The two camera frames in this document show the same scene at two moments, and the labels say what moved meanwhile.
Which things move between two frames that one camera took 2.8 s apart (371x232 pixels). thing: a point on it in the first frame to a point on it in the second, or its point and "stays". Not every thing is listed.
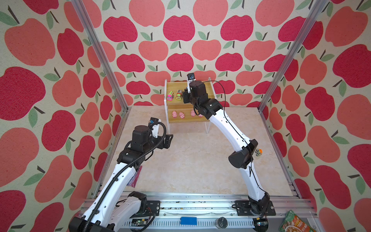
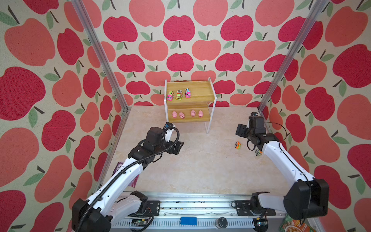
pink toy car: x=170 y=95 stays
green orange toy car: x=259 y=152 stays
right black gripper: x=187 y=95 to x=241 y=129
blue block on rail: x=188 y=221 stays
